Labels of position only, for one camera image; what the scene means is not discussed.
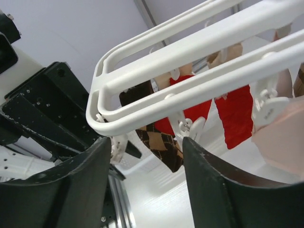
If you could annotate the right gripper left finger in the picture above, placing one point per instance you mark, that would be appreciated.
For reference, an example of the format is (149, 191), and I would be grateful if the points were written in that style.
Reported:
(69, 195)

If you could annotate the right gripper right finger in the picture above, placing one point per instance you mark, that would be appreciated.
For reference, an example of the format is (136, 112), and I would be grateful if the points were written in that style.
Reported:
(225, 196)

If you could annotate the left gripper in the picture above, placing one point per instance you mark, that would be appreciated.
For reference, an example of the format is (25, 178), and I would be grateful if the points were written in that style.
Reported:
(50, 107)

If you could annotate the brown checkered sock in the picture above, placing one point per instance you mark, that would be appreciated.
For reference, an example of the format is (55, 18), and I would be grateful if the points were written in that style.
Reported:
(162, 145)

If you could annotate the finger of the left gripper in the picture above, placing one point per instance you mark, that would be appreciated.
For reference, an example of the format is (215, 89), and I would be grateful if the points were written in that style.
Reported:
(130, 150)

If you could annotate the pink sock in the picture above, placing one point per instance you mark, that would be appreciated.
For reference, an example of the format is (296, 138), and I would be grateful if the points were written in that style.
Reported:
(278, 118)

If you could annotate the white plastic sock hanger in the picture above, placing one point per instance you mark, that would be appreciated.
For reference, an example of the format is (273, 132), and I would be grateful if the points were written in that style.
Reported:
(190, 59)

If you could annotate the white hanger end clip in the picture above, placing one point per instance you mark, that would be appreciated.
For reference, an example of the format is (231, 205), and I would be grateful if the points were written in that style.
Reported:
(119, 144)

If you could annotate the brown striped sock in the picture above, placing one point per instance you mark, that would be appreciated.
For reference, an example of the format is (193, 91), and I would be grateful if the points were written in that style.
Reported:
(298, 86)

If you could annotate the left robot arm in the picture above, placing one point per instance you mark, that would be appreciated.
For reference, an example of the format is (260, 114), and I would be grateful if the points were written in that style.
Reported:
(20, 155)

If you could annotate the red sock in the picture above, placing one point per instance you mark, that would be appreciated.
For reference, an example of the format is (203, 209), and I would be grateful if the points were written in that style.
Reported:
(234, 110)

